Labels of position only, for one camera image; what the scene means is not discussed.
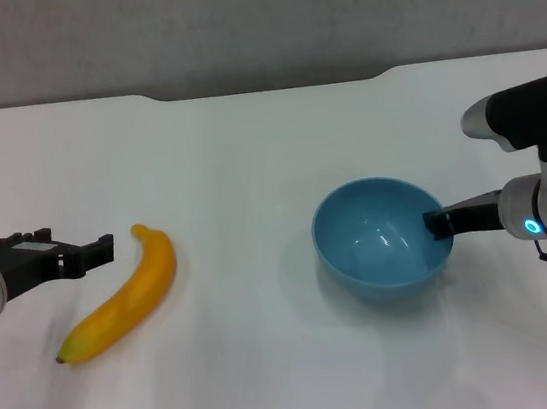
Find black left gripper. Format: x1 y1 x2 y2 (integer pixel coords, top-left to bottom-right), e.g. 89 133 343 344
0 219 121 305

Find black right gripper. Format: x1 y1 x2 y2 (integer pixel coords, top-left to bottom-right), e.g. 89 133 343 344
420 187 510 243

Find yellow banana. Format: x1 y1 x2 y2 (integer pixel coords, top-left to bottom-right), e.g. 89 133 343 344
39 219 190 368

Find blue plastic bowl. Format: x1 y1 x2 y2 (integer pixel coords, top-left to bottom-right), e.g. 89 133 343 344
305 167 463 311

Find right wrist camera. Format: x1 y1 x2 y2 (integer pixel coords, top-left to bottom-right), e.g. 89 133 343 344
455 73 547 185

